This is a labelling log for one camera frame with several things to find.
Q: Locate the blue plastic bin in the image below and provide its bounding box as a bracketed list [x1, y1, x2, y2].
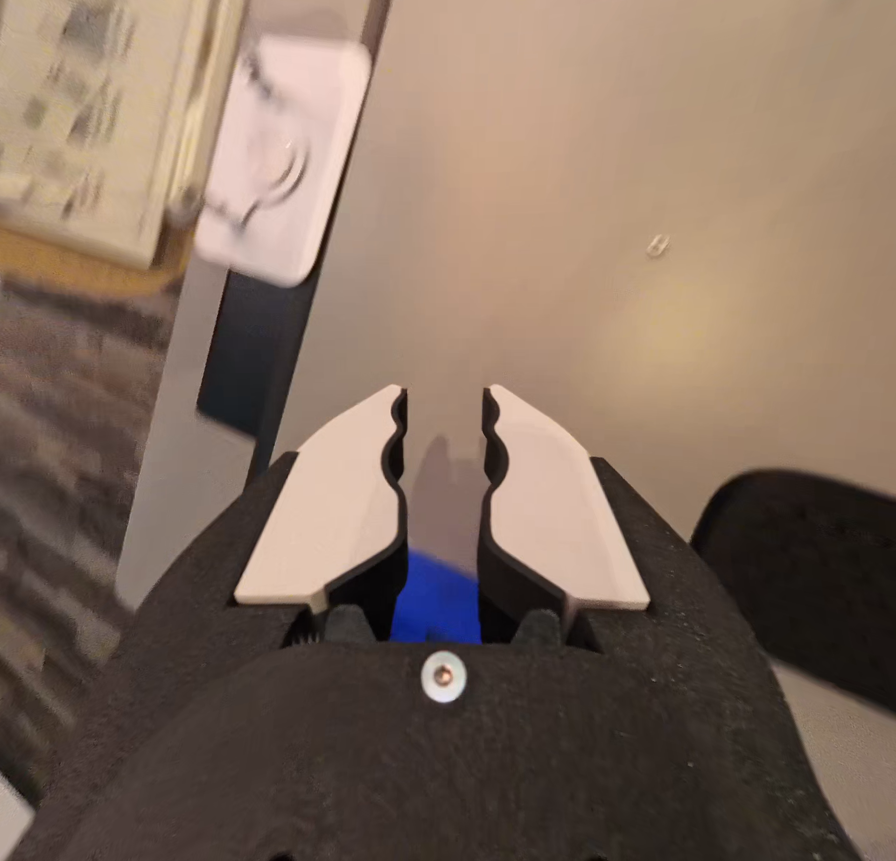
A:
[388, 549, 484, 645]

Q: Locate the black mesh wrist rest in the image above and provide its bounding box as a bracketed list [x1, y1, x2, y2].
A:
[689, 467, 896, 713]

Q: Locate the white instruction sheet stand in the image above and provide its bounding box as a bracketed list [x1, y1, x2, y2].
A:
[0, 0, 256, 274]

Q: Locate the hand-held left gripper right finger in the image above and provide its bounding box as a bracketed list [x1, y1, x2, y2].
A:
[479, 383, 652, 624]

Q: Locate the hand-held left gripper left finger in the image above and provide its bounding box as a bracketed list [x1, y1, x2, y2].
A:
[233, 383, 410, 615]

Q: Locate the wooden board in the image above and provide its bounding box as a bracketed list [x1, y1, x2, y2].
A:
[0, 224, 186, 298]

